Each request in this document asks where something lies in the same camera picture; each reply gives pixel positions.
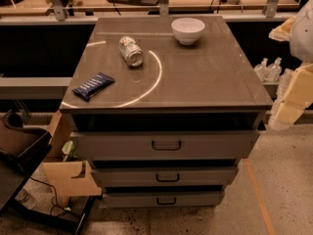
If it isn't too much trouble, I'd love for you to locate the white ceramic bowl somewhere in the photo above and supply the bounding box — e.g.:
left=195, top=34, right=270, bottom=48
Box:
left=171, top=18, right=205, bottom=45

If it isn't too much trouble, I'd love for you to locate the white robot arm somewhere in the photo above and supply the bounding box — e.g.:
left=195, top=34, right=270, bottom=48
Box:
left=268, top=0, right=313, bottom=130

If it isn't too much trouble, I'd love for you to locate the silver green 7up can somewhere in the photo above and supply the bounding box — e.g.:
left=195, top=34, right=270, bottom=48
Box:
left=118, top=36, right=144, bottom=67

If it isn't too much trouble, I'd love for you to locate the dark brown chair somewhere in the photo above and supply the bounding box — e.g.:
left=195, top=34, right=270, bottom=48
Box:
left=0, top=110, right=53, bottom=213

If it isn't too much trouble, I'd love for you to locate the black floor cable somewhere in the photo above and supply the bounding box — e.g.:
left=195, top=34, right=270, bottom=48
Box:
left=29, top=176, right=82, bottom=218

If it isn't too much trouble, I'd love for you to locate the grey drawer cabinet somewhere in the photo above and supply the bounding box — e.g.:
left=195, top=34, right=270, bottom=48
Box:
left=61, top=16, right=272, bottom=198

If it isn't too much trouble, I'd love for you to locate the cardboard piece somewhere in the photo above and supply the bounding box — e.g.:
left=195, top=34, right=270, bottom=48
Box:
left=43, top=111, right=102, bottom=208

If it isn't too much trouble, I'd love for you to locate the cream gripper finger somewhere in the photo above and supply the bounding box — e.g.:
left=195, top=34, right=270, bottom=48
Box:
left=268, top=17, right=295, bottom=42
left=268, top=64, right=313, bottom=130

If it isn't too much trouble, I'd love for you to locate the top grey drawer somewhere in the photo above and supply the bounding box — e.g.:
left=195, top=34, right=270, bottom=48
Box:
left=70, top=130, right=259, bottom=161

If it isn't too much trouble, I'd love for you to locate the clear sanitizer bottle left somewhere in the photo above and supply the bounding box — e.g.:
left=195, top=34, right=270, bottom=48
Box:
left=253, top=58, right=268, bottom=81

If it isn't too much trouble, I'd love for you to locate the dark blue snack packet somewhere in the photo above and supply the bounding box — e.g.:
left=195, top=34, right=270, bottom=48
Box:
left=72, top=72, right=114, bottom=101

